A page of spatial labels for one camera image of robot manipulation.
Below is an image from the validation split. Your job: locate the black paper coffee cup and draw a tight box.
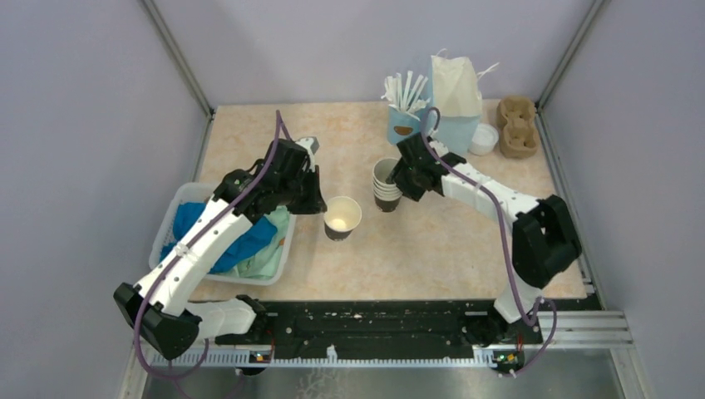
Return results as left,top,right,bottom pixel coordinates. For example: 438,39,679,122
323,196,362,241

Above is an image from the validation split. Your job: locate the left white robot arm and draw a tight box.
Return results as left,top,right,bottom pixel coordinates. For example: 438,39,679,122
113,136,327,360

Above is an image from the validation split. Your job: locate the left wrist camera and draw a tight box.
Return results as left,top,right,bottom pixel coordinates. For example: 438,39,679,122
296,136,320,157

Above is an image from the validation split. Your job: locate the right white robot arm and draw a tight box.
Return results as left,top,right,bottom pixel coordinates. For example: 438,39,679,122
389,133,583,347

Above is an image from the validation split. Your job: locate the white cable duct strip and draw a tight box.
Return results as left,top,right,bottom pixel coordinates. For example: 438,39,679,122
151,345,497,369

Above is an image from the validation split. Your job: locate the bundle of wrapped straws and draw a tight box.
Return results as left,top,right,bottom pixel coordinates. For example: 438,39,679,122
381,71,431,116

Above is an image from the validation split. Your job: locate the stack of paper cups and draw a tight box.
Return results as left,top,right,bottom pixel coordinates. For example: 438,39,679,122
372,158,402,213

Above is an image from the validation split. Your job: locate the light green cloth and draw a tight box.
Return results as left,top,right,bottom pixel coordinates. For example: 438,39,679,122
235,206,290,280

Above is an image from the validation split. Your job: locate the brown pulp cup carrier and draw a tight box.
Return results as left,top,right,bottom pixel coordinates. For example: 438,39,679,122
495,96,540,159

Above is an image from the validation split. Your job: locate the white plastic basket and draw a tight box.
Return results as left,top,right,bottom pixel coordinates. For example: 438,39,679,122
148,183,297,286

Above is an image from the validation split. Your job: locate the blue straw holder cup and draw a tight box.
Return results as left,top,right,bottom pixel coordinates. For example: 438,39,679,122
387,105,426,145

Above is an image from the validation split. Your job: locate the blue cloth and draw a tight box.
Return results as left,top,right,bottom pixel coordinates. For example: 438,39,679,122
159,202,279,274

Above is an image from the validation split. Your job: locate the light blue paper bag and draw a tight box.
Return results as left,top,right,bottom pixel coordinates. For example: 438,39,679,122
427,48,499,156

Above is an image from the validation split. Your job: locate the white plastic cup lid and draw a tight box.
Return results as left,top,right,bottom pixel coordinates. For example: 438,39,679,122
469,123,500,156

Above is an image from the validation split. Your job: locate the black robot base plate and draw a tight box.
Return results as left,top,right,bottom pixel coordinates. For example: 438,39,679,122
214,299,543,360

